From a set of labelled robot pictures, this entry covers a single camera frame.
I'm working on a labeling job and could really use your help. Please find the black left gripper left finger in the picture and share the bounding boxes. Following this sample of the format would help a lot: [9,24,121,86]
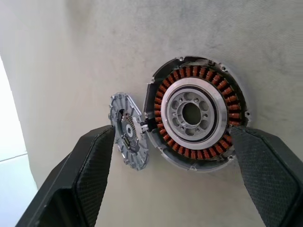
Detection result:
[15,124,116,227]

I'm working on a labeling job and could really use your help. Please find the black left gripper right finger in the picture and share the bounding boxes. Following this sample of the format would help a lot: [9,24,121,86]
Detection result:
[230,125,303,227]

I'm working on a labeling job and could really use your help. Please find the silver motor housing copper windings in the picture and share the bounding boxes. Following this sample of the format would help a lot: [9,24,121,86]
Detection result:
[143,55,252,171]

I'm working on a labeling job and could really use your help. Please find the short lid wire bundle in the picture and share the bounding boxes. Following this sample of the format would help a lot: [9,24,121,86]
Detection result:
[139,117,157,132]

